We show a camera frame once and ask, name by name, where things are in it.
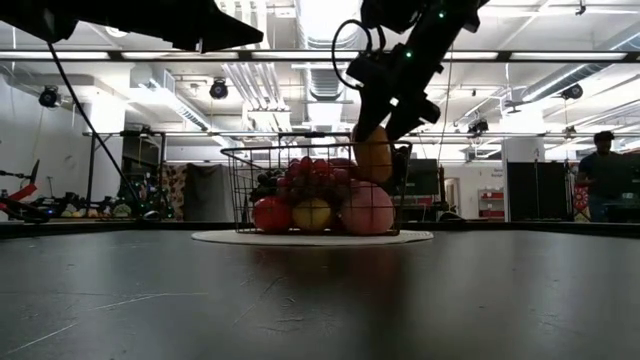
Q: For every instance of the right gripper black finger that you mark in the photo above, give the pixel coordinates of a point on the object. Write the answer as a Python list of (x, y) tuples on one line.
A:
[(375, 117), (404, 125)]

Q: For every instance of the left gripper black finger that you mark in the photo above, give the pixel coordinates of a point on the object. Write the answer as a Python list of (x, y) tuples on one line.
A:
[(225, 30)]

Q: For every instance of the orange-brown potato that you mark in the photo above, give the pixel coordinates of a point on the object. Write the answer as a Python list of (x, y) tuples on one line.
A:
[(375, 157)]

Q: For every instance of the red grape bunch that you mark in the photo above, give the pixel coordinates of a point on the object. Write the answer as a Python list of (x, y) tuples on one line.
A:
[(312, 175)]

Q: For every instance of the pink peach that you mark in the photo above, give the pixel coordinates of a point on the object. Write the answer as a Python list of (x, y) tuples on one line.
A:
[(367, 212)]

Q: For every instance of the yellow mango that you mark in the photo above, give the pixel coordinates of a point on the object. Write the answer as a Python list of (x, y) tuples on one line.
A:
[(312, 215)]

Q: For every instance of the black grape bunch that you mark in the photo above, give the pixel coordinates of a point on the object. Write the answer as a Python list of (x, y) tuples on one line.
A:
[(265, 185)]

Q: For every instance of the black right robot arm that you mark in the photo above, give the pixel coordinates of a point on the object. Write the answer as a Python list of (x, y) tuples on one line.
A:
[(430, 20)]

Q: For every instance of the black background screen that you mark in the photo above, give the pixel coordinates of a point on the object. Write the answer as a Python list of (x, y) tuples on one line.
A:
[(425, 177)]

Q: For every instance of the black ceiling spotlight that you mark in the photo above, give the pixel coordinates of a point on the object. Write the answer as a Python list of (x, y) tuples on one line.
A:
[(218, 90), (49, 96), (572, 92)]

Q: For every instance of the shelf with red bins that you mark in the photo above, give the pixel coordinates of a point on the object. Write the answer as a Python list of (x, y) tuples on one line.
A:
[(491, 202)]

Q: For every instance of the black background rack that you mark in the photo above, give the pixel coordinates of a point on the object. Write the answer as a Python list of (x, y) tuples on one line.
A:
[(125, 134)]

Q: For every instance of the black partition panel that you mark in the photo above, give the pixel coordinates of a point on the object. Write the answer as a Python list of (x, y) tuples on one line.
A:
[(537, 190)]

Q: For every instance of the grey cloth cover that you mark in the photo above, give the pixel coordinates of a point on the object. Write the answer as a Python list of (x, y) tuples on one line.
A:
[(207, 192)]

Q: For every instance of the colourful patterned cloth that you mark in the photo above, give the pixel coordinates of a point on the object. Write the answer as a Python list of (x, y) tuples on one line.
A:
[(581, 200)]

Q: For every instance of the person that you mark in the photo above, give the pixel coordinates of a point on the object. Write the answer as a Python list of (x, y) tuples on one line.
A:
[(600, 170)]

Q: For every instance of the red and black device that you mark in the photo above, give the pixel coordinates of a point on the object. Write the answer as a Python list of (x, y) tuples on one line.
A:
[(22, 192)]

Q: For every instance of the black workstation monitor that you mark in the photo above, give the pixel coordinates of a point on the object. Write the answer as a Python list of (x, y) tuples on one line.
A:
[(627, 175)]

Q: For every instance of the silver ventilation duct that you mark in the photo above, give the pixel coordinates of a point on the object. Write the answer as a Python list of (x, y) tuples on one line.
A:
[(325, 82)]

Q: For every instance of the black aluminium rig frame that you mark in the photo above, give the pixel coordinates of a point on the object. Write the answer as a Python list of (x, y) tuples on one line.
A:
[(502, 56)]

